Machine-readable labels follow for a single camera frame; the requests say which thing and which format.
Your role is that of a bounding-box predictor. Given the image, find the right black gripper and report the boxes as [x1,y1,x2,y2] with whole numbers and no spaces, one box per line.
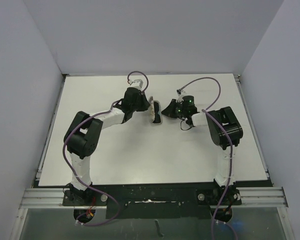
[161,99,187,119]

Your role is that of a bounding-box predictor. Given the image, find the map print glasses case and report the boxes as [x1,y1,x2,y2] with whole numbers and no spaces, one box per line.
[148,96,163,125]

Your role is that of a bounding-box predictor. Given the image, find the black sunglasses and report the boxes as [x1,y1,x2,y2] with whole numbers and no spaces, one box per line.
[152,100,162,125]

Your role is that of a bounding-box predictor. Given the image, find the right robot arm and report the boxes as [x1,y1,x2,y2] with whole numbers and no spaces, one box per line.
[161,95,244,205]

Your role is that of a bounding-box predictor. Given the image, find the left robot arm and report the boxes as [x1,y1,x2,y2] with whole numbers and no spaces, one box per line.
[62,87,150,206]

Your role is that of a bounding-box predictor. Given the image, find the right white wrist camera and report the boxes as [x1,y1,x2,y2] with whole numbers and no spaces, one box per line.
[176,88,187,103]

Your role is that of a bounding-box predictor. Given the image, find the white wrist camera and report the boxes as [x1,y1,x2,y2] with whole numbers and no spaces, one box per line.
[128,79,144,91]
[176,88,187,103]

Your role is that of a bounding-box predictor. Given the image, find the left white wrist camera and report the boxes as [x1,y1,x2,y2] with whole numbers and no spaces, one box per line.
[128,79,144,91]

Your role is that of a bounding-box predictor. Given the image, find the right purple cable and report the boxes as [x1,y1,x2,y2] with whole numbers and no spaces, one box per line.
[179,77,235,240]

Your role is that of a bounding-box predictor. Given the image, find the purple cable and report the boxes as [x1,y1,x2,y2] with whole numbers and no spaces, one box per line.
[62,71,150,227]
[179,77,235,240]

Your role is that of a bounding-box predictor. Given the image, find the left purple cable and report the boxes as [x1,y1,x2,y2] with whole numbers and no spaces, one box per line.
[62,71,150,227]

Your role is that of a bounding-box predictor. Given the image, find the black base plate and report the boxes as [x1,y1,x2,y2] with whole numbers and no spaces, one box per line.
[62,182,242,223]

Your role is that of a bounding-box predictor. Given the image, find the aluminium rail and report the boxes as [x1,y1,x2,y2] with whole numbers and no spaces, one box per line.
[20,187,288,209]

